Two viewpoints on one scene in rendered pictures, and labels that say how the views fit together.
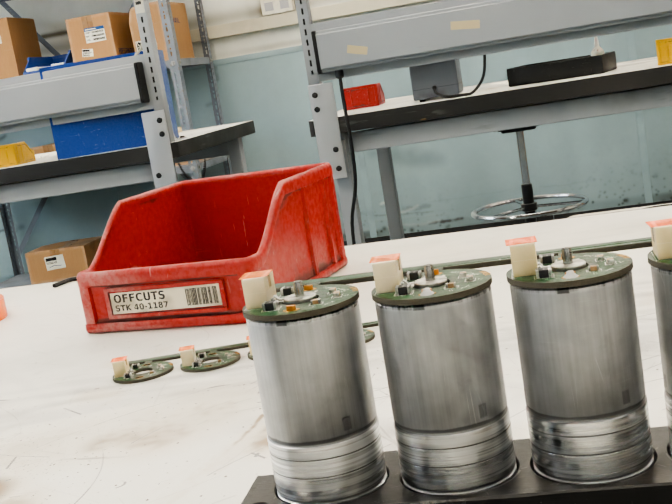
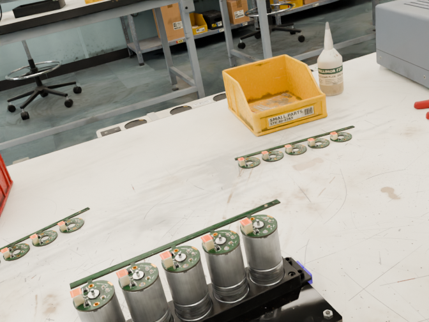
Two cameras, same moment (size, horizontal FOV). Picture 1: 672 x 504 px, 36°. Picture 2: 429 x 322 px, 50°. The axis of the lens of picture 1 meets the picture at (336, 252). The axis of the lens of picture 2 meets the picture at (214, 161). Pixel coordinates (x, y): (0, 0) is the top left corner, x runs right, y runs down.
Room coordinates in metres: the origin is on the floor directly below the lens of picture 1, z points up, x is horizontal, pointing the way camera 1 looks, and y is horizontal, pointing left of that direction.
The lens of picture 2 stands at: (-0.02, 0.04, 0.99)
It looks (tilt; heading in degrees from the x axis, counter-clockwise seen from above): 27 degrees down; 330
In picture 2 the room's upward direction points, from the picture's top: 11 degrees counter-clockwise
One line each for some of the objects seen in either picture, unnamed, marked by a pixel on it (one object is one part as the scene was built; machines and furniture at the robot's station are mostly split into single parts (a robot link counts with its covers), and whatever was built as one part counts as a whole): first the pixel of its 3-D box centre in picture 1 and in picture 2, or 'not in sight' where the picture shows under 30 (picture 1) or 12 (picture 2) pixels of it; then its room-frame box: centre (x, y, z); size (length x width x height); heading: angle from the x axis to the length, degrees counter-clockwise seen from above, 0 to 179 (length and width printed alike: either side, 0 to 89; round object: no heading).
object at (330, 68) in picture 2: not in sight; (329, 57); (0.43, -0.43, 0.80); 0.03 x 0.03 x 0.10
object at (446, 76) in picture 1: (436, 79); not in sight; (2.62, -0.32, 0.80); 0.15 x 0.12 x 0.10; 168
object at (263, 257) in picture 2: not in sight; (263, 254); (0.19, -0.10, 0.79); 0.02 x 0.02 x 0.05
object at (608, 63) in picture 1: (562, 68); (39, 7); (2.62, -0.64, 0.77); 0.24 x 0.16 x 0.04; 62
